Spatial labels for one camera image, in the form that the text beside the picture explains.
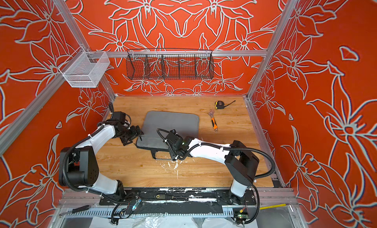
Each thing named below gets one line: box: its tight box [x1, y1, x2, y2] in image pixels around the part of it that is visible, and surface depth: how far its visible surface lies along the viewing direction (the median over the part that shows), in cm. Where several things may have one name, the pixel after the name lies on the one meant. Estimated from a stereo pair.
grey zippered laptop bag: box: [135, 111, 200, 160], surface depth 98 cm
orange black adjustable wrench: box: [207, 108, 219, 133], surface depth 104 cm
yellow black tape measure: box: [214, 100, 237, 110], surface depth 112 cm
